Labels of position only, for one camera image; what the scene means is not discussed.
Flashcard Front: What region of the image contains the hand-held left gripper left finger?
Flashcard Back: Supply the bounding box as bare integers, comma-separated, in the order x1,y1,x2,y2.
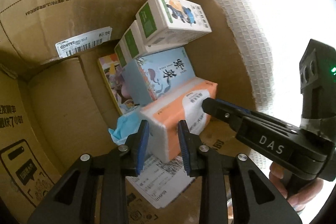
28,119,151,224

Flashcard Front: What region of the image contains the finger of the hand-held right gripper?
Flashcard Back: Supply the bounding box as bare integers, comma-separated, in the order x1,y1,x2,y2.
201,97,263,133

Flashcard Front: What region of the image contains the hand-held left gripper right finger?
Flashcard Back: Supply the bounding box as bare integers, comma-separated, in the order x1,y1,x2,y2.
178,120,302,224

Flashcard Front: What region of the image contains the orange white tissue pack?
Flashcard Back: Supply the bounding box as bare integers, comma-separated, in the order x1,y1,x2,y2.
139,76,218,164

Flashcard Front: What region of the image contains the brown cardboard box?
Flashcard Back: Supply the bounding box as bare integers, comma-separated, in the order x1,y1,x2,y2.
0,0,256,224

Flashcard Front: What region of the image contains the person's right hand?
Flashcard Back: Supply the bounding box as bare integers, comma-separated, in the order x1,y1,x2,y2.
269,161,324,212

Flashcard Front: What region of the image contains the blue face mask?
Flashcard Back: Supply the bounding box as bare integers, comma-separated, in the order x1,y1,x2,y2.
108,111,142,146

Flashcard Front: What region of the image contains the large white shipping label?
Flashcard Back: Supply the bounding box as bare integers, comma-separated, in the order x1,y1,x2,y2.
126,156,196,209

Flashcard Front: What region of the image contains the yellow colourful box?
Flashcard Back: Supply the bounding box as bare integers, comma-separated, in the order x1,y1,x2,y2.
98,53,139,115

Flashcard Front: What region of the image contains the light blue tissue box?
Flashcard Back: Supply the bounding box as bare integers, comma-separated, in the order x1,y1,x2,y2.
121,47,197,105

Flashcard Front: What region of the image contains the white green panda box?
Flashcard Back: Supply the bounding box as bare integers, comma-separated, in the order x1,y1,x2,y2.
136,0,212,46

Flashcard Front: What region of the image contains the white waffle blanket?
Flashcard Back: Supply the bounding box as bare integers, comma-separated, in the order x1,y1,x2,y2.
150,0,334,159

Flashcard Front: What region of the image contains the white barcode shipping label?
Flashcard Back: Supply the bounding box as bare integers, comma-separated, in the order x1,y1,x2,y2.
55,27,113,58

